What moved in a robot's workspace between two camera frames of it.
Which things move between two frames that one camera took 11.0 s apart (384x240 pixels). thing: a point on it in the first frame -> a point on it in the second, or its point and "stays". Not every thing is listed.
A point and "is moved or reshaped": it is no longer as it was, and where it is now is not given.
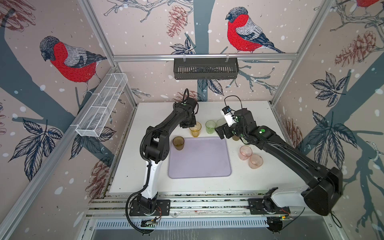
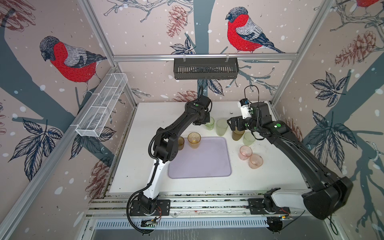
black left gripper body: x=189 y=122 -> x=205 y=119
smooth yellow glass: x=195 y=130 is moved or reshaped
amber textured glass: x=235 y=138 stays
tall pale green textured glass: x=220 y=122 stays
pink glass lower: x=255 y=161 stays
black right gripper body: x=229 y=131 -> x=242 y=124
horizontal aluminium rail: x=172 y=57 stays
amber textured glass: x=178 y=142 stays
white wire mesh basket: x=93 y=121 stays
